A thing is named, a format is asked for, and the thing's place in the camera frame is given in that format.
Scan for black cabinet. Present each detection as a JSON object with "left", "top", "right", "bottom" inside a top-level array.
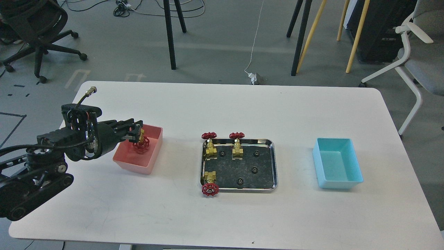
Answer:
[{"left": 356, "top": 0, "right": 417, "bottom": 64}]

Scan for shiny metal tray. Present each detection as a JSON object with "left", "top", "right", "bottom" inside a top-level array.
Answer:
[{"left": 200, "top": 138, "right": 279, "bottom": 192}]

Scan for white office chair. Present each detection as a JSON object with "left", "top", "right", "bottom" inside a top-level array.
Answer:
[{"left": 359, "top": 0, "right": 444, "bottom": 137}]

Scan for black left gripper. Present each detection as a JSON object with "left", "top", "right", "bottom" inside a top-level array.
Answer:
[{"left": 92, "top": 118, "right": 143, "bottom": 157}]

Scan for white cable on floor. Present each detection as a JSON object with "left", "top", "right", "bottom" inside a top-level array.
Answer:
[{"left": 244, "top": 0, "right": 265, "bottom": 75}]

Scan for black tripod stand left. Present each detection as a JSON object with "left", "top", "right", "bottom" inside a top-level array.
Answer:
[{"left": 163, "top": 0, "right": 187, "bottom": 70}]

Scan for pink plastic box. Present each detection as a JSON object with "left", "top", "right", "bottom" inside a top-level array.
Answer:
[{"left": 113, "top": 124, "right": 163, "bottom": 175}]

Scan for brass valve bottom left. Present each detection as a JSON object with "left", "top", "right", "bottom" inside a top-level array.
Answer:
[{"left": 202, "top": 171, "right": 219, "bottom": 196}]

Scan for black and wooden easel legs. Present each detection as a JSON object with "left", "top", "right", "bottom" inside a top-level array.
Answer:
[{"left": 287, "top": 0, "right": 370, "bottom": 76}]

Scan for black cables on floor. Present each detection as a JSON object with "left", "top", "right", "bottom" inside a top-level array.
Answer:
[{"left": 61, "top": 0, "right": 206, "bottom": 18}]

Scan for black office chair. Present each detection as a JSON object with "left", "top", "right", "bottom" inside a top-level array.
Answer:
[{"left": 1, "top": 0, "right": 87, "bottom": 83}]

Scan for brass valve top left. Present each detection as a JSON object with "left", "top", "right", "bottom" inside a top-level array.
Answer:
[{"left": 201, "top": 132, "right": 217, "bottom": 160}]

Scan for white power adapter on floor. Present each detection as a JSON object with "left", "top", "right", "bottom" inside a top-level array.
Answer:
[{"left": 247, "top": 73, "right": 264, "bottom": 85}]

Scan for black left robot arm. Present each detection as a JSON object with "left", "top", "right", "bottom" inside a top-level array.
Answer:
[{"left": 0, "top": 86, "right": 149, "bottom": 221}]

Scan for blue plastic box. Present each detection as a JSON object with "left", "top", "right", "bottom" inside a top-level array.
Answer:
[{"left": 313, "top": 138, "right": 364, "bottom": 189}]

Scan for brass valve red handwheel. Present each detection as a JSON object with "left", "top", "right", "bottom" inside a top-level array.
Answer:
[{"left": 132, "top": 129, "right": 150, "bottom": 155}]

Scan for brass valve top middle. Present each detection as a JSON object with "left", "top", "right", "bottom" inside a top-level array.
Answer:
[{"left": 229, "top": 132, "right": 245, "bottom": 160}]

